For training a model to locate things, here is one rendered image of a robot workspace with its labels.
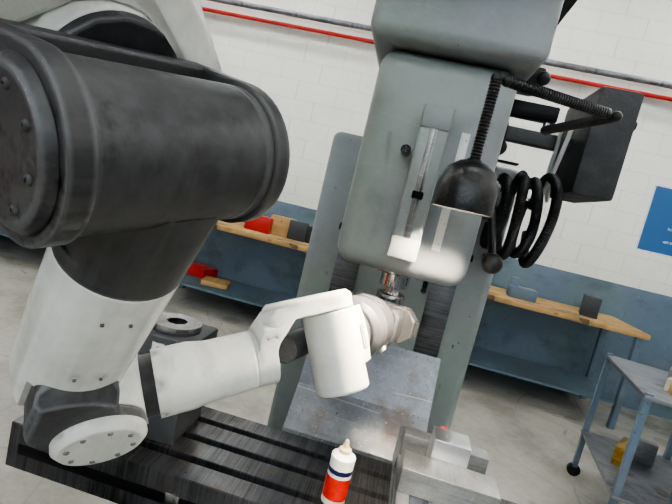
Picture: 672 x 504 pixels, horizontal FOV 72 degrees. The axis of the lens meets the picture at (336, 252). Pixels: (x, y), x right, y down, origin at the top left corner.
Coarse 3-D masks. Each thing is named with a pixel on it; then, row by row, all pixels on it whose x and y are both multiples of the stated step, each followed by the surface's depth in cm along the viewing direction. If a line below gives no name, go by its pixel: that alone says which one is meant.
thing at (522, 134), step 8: (512, 128) 99; (520, 128) 99; (512, 136) 99; (520, 136) 99; (528, 136) 99; (536, 136) 99; (544, 136) 98; (552, 136) 98; (520, 144) 102; (528, 144) 100; (536, 144) 99; (544, 144) 98; (552, 144) 98; (560, 144) 98; (568, 144) 98
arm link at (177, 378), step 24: (240, 336) 51; (144, 360) 47; (168, 360) 47; (192, 360) 47; (216, 360) 48; (240, 360) 49; (120, 384) 42; (144, 384) 45; (168, 384) 46; (192, 384) 47; (216, 384) 48; (240, 384) 49; (144, 408) 43; (168, 408) 46; (192, 408) 48
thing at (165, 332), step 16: (160, 320) 83; (176, 320) 86; (192, 320) 87; (160, 336) 79; (176, 336) 81; (192, 336) 83; (208, 336) 85; (144, 352) 80; (160, 416) 80; (176, 416) 80; (192, 416) 88; (160, 432) 81; (176, 432) 81
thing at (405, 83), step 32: (384, 64) 67; (416, 64) 65; (448, 64) 65; (384, 96) 66; (416, 96) 66; (448, 96) 65; (480, 96) 64; (512, 96) 65; (384, 128) 67; (416, 128) 66; (384, 160) 67; (448, 160) 66; (352, 192) 69; (384, 192) 67; (352, 224) 69; (384, 224) 68; (448, 224) 66; (352, 256) 69; (384, 256) 68; (448, 256) 67
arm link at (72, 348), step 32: (32, 288) 33; (64, 288) 30; (32, 320) 33; (64, 320) 31; (96, 320) 31; (128, 320) 32; (32, 352) 34; (64, 352) 33; (96, 352) 33; (128, 352) 35; (32, 384) 35; (64, 384) 35; (96, 384) 37; (32, 416) 35; (64, 416) 36; (96, 416) 38; (128, 416) 40; (64, 448) 38; (96, 448) 40; (128, 448) 43
